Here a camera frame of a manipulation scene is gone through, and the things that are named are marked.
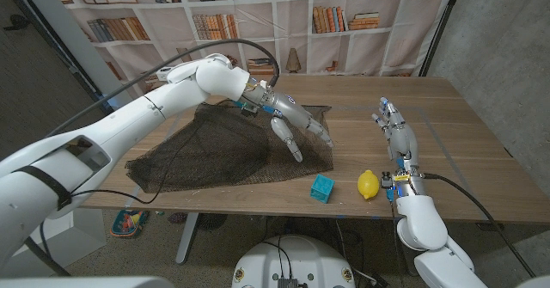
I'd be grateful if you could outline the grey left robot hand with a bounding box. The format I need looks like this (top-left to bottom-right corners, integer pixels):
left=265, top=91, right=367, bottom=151
left=234, top=81, right=335, bottom=163

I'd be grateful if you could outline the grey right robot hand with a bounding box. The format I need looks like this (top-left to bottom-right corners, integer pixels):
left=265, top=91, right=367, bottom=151
left=371, top=96, right=426, bottom=197

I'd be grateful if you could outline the black mesh netting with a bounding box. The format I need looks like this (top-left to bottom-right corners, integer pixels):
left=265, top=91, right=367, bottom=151
left=124, top=102, right=335, bottom=194

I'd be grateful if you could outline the blue toy block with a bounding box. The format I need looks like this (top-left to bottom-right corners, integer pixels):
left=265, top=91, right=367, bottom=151
left=309, top=174, right=336, bottom=205

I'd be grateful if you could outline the yellow lemon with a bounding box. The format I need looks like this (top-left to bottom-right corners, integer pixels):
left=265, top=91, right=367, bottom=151
left=357, top=169, right=381, bottom=200

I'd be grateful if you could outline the grey tape outline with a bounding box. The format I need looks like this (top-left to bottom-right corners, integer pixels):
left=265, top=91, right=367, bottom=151
left=124, top=102, right=478, bottom=210

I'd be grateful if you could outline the printed bookshelf backdrop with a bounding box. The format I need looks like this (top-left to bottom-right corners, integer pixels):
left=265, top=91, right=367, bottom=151
left=45, top=0, right=463, bottom=104

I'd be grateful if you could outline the black backdrop stand pole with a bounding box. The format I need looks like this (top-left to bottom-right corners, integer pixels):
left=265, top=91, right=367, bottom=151
left=419, top=0, right=465, bottom=77

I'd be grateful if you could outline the dark round floor object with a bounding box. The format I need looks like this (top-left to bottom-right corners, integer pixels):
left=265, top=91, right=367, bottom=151
left=195, top=212, right=229, bottom=232

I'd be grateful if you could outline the white robot torso base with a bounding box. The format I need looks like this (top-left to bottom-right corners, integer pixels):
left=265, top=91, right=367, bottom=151
left=231, top=235, right=357, bottom=288

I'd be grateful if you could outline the metal table leg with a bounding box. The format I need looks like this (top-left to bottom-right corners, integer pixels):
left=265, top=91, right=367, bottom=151
left=174, top=212, right=201, bottom=266

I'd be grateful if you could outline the colourful floor item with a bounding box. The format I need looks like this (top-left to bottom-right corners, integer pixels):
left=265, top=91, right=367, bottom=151
left=110, top=209, right=150, bottom=238

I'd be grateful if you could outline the white floor platform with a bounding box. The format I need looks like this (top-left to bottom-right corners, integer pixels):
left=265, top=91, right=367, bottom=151
left=12, top=208, right=107, bottom=279

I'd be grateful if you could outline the dark grey door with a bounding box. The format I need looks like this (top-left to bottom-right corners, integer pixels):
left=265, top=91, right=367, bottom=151
left=0, top=0, right=108, bottom=169

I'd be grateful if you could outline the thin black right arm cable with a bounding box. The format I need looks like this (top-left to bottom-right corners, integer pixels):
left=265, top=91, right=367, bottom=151
left=386, top=188, right=407, bottom=288

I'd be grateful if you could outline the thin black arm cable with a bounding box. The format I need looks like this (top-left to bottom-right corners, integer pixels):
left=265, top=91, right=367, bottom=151
left=38, top=111, right=207, bottom=263
left=386, top=188, right=407, bottom=288

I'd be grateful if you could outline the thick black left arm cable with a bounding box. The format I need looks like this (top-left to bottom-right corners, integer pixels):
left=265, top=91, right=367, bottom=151
left=45, top=38, right=281, bottom=138

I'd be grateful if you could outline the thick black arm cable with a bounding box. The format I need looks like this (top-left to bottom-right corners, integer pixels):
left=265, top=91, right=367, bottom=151
left=45, top=38, right=281, bottom=138
left=423, top=172, right=537, bottom=279

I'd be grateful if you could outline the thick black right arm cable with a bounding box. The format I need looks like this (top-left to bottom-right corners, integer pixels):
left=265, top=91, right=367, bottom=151
left=423, top=172, right=537, bottom=279

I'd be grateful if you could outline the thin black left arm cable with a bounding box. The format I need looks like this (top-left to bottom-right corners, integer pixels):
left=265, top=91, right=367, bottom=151
left=38, top=111, right=207, bottom=263

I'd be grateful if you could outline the black door handle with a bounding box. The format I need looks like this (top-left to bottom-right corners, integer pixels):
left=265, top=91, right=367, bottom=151
left=3, top=13, right=30, bottom=32

